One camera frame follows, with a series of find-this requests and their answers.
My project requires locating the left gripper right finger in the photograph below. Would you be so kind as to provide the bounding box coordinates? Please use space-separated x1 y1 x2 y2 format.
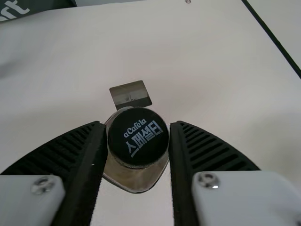
169 120 301 226

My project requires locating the black strip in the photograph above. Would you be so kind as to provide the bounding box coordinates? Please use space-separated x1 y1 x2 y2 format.
241 0 301 79

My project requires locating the dark grey bag with straps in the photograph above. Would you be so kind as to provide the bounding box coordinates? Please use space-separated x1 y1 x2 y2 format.
0 0 79 24

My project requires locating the dark coffee bottle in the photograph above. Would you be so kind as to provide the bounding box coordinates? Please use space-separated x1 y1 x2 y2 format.
102 105 171 194

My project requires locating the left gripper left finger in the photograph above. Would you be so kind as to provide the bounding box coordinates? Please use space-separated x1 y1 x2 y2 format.
0 121 109 226

